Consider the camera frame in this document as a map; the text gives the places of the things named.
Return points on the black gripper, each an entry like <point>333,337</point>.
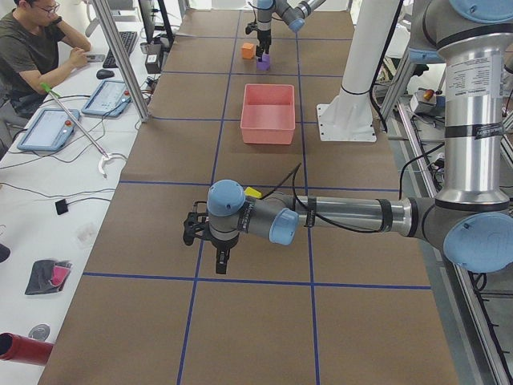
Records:
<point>220,245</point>
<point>264,37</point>

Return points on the purple foam block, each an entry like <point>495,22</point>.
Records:
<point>263,63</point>

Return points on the yellow foam block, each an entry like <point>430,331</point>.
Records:
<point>251,192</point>

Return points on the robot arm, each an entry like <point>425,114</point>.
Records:
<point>293,17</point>
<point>468,219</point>

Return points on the pink plastic bin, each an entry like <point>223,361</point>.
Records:
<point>268,114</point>

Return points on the orange foam block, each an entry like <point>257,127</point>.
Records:
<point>248,51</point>

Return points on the black computer monitor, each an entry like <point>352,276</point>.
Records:
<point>148,10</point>

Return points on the black power box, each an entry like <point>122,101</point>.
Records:
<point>154,58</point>

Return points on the far blue teach pendant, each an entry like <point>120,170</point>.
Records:
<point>109,99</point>

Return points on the blue teach pendant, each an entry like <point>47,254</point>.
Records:
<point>48,132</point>
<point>109,99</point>

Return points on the black computer mouse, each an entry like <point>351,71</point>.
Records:
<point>104,74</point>

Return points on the small black square device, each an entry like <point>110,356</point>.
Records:
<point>61,207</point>

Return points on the grey and pink cloth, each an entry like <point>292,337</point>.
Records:
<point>48,277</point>

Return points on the round metal lid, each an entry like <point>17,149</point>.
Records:
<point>40,332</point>

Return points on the near blue teach pendant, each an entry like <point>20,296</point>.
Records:
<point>48,132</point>

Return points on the reacher grabber tool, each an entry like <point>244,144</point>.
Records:
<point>105,156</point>

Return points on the red cylinder bottle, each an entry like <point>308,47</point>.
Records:
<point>22,349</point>

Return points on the seated person in grey shirt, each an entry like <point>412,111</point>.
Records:
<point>37,47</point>

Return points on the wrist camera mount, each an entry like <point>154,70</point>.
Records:
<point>252,26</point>
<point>196,225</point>

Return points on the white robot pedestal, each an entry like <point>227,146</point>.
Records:
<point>348,117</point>

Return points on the aluminium frame post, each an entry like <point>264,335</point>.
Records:
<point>114,41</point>

